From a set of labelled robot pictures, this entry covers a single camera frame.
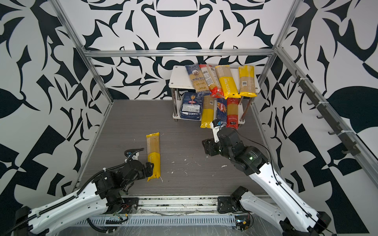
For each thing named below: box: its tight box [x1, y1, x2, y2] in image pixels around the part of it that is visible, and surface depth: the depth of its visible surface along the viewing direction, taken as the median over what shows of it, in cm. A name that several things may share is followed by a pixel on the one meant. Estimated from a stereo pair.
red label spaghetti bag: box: [198, 63, 225, 99], surface depth 79 cm
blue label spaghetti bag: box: [185, 63, 212, 93], surface depth 81 cm
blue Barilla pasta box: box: [179, 91, 203, 121], surface depth 101 cm
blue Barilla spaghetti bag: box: [217, 98, 227, 124], surface depth 104 cm
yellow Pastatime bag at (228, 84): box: [214, 64, 242, 100], surface depth 79 cm
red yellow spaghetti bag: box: [226, 97, 239, 130], surface depth 107 cm
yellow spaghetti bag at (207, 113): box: [200, 95, 215, 129], surface depth 104 cm
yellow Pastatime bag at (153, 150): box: [146, 132, 161, 182], surface depth 93 cm
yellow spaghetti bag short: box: [238, 64, 258, 98], surface depth 79 cm
